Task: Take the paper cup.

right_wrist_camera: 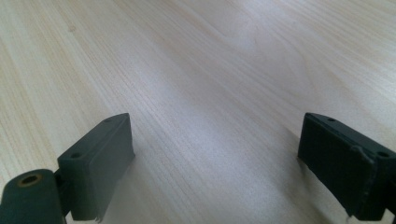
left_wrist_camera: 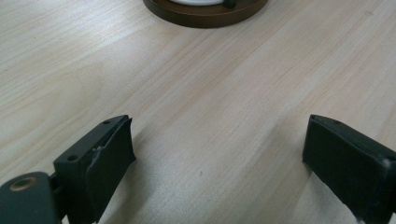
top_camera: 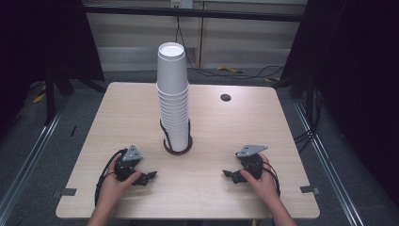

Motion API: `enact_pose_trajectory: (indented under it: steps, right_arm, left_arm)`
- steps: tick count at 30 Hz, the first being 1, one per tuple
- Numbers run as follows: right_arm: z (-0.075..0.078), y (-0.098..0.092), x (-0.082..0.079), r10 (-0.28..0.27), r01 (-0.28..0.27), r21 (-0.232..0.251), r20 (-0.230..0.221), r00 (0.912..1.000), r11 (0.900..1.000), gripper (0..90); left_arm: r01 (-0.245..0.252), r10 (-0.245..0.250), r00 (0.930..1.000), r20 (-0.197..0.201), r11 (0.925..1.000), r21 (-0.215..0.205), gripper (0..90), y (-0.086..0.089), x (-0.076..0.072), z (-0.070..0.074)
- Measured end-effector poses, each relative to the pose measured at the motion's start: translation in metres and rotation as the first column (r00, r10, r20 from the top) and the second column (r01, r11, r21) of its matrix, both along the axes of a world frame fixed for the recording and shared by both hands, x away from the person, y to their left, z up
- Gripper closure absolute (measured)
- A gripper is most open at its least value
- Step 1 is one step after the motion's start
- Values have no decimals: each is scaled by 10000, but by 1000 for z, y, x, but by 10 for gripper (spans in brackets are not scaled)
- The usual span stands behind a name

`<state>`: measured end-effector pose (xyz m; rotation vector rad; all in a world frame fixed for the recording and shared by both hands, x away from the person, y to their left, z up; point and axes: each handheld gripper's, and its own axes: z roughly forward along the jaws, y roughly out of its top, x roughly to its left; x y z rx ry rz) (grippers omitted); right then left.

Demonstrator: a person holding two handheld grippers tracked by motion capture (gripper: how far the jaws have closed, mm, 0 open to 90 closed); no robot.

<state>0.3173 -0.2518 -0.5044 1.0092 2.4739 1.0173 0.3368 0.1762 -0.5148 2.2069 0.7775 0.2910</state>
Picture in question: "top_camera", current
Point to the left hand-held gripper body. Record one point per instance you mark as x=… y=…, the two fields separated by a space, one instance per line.
x=131 y=154

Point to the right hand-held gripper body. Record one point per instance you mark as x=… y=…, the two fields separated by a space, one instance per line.
x=251 y=150

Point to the black cup holder stand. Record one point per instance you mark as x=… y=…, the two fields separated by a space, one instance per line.
x=187 y=150

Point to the stack of white paper cups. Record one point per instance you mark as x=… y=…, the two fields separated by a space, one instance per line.
x=172 y=78

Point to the person's right hand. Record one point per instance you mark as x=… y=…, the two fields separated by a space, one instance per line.
x=265 y=188

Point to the person's left hand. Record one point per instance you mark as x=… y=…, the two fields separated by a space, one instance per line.
x=109 y=188

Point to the grey tape piece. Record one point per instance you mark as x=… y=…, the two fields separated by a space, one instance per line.
x=69 y=192
x=310 y=189

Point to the yellow floor tape piece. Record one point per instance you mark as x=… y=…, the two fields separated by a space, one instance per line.
x=39 y=98
x=230 y=69

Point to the black metal stand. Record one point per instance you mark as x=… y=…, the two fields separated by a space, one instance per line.
x=49 y=100

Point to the dark curtain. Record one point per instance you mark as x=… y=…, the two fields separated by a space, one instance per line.
x=37 y=37
x=357 y=78

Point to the black horizontal bar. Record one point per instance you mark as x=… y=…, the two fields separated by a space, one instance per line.
x=194 y=13

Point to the aluminium floor rail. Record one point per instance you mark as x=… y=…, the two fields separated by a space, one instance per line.
x=28 y=163
x=332 y=169

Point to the white wall outlet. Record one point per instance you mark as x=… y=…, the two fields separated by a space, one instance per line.
x=182 y=3

